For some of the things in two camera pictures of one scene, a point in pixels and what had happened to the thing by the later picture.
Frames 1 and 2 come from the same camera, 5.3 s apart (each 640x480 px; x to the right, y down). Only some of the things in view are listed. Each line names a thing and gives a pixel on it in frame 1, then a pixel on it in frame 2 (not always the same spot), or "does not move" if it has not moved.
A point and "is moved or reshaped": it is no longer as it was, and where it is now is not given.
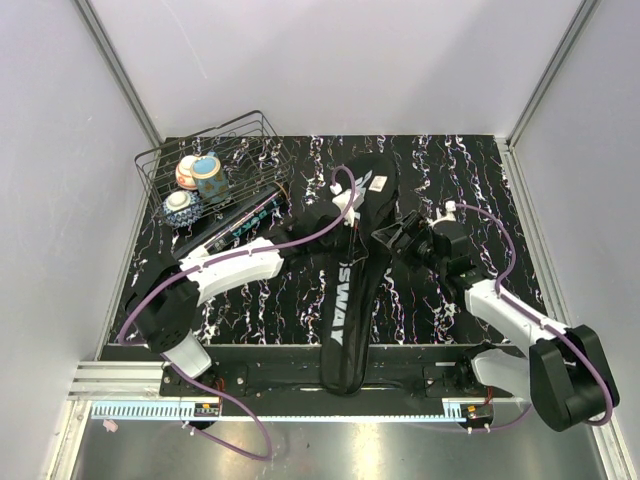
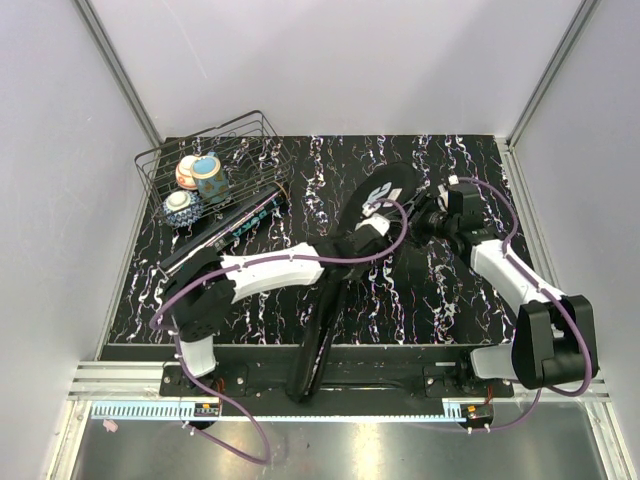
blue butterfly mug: x=210 y=178 does not move
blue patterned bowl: x=182 y=208 does not move
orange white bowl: x=183 y=173 does not move
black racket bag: x=355 y=241 is moved or reshaped
